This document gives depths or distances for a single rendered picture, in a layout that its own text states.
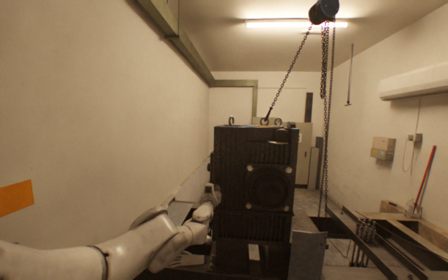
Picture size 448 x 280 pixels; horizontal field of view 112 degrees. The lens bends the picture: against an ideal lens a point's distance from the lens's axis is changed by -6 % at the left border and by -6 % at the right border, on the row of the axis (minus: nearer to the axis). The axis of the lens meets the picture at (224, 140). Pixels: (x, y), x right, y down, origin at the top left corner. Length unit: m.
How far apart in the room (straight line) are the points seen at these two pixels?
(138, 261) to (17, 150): 0.68
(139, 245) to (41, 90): 0.84
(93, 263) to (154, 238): 0.11
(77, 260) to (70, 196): 0.88
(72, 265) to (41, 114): 0.82
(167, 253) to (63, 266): 0.16
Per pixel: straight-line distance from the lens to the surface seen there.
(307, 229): 1.43
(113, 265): 0.32
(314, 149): 4.46
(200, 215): 0.68
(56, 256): 0.28
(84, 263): 0.29
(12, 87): 0.92
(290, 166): 1.03
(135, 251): 0.35
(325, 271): 1.54
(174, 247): 0.36
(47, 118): 1.04
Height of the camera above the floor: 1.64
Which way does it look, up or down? 7 degrees down
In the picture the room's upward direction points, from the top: 1 degrees clockwise
